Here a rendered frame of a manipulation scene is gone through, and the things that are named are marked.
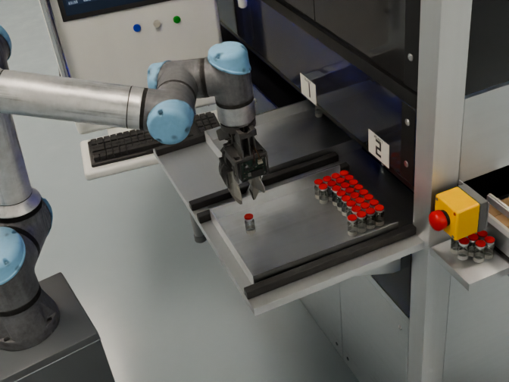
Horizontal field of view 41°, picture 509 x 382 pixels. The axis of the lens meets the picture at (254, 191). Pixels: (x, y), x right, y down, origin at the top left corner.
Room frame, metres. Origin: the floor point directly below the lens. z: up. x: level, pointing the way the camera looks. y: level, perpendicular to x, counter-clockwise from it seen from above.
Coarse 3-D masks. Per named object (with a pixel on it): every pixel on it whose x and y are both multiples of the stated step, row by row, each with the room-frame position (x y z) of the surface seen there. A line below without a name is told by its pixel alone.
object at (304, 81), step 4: (300, 76) 1.64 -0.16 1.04; (304, 80) 1.61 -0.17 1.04; (308, 80) 1.59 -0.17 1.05; (304, 84) 1.61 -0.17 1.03; (312, 84) 1.57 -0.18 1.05; (304, 88) 1.61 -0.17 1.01; (308, 88) 1.59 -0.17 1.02; (312, 88) 1.57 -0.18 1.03; (304, 92) 1.62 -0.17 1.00; (308, 92) 1.59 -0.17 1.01; (312, 92) 1.57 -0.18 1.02; (308, 96) 1.60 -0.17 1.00; (312, 96) 1.58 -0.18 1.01; (312, 100) 1.58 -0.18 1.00; (316, 100) 1.56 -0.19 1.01; (316, 104) 1.56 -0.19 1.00
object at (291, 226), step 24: (336, 168) 1.38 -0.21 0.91; (288, 192) 1.34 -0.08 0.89; (312, 192) 1.33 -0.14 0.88; (216, 216) 1.28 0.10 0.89; (240, 216) 1.28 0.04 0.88; (264, 216) 1.26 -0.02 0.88; (288, 216) 1.25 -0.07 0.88; (312, 216) 1.24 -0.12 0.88; (336, 216) 1.23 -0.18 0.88; (240, 240) 1.19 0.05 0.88; (264, 240) 1.18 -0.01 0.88; (288, 240) 1.17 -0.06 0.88; (312, 240) 1.16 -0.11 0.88; (336, 240) 1.15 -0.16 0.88; (360, 240) 1.11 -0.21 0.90; (240, 264) 1.10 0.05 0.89; (264, 264) 1.10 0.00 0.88; (288, 264) 1.06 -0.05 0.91
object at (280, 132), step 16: (272, 112) 1.70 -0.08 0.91; (288, 112) 1.71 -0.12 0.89; (304, 112) 1.72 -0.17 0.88; (256, 128) 1.67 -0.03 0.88; (272, 128) 1.66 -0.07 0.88; (288, 128) 1.65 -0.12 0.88; (304, 128) 1.63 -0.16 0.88; (320, 128) 1.62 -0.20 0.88; (336, 128) 1.61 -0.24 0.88; (208, 144) 1.61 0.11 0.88; (272, 144) 1.57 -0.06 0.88; (288, 144) 1.56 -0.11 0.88; (304, 144) 1.55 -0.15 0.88; (320, 144) 1.54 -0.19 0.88; (336, 144) 1.48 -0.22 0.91; (352, 144) 1.49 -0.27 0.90; (272, 160) 1.50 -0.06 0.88; (288, 160) 1.49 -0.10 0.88; (304, 160) 1.45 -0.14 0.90
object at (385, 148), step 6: (372, 132) 1.30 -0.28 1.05; (372, 138) 1.30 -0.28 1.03; (378, 138) 1.28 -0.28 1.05; (372, 144) 1.30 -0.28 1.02; (378, 144) 1.28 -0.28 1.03; (384, 144) 1.25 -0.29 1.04; (372, 150) 1.30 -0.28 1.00; (378, 150) 1.28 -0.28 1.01; (384, 150) 1.25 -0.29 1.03; (378, 156) 1.28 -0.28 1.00; (384, 156) 1.25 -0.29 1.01; (384, 162) 1.25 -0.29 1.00
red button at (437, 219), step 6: (438, 210) 1.04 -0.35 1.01; (432, 216) 1.03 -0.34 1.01; (438, 216) 1.02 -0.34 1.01; (444, 216) 1.02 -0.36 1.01; (432, 222) 1.03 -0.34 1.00; (438, 222) 1.02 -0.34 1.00; (444, 222) 1.02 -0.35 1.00; (432, 228) 1.03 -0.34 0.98; (438, 228) 1.01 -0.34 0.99; (444, 228) 1.02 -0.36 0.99
